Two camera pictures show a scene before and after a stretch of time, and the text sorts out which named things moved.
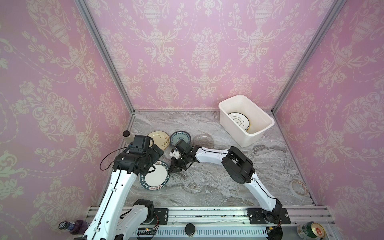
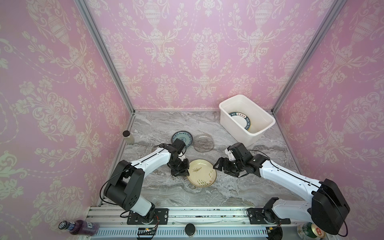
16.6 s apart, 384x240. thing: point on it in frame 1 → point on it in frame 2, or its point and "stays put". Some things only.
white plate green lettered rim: (155, 180) → (242, 119)
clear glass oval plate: (204, 140) stays put
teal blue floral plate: (177, 136) stays put
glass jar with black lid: (129, 138) stays put
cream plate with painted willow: (161, 138) → (201, 173)
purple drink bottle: (78, 227) stays put
